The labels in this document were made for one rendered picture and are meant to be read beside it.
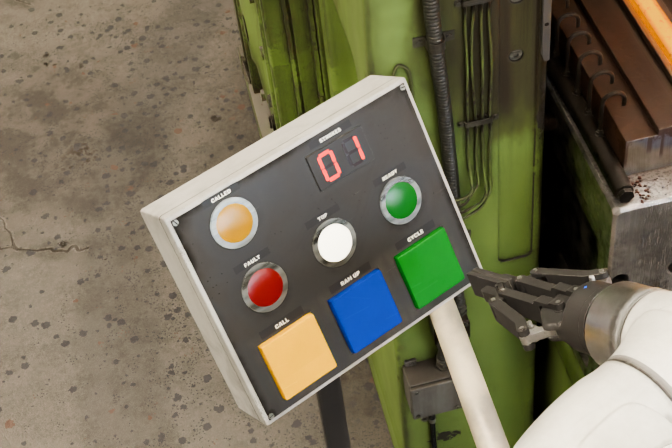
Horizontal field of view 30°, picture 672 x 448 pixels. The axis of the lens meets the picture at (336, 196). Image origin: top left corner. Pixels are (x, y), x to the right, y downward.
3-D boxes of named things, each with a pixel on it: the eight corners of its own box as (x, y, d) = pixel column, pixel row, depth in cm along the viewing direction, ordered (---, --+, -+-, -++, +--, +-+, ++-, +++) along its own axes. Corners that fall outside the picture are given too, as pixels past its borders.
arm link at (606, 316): (702, 350, 122) (659, 337, 127) (674, 271, 119) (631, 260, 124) (636, 401, 118) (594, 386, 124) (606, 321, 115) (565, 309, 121)
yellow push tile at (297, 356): (338, 366, 147) (313, 313, 145) (287, 401, 145) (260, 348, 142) (331, 362, 149) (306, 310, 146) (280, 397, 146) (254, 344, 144)
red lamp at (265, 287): (289, 304, 143) (285, 280, 140) (249, 314, 142) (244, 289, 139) (284, 284, 145) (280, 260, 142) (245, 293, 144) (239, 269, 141)
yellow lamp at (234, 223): (259, 241, 140) (254, 215, 137) (218, 250, 140) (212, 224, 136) (254, 221, 142) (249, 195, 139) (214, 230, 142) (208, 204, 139)
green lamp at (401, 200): (423, 217, 150) (422, 192, 147) (386, 226, 150) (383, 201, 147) (417, 199, 152) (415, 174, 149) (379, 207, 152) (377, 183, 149)
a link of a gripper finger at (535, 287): (573, 293, 128) (583, 286, 129) (509, 273, 138) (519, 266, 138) (585, 326, 129) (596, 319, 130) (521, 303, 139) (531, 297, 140)
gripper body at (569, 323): (596, 378, 123) (537, 356, 131) (656, 332, 126) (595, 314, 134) (571, 314, 121) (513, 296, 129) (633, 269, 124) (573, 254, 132)
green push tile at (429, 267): (466, 278, 154) (444, 226, 152) (419, 310, 152) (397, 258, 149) (458, 276, 156) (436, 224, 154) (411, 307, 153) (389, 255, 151)
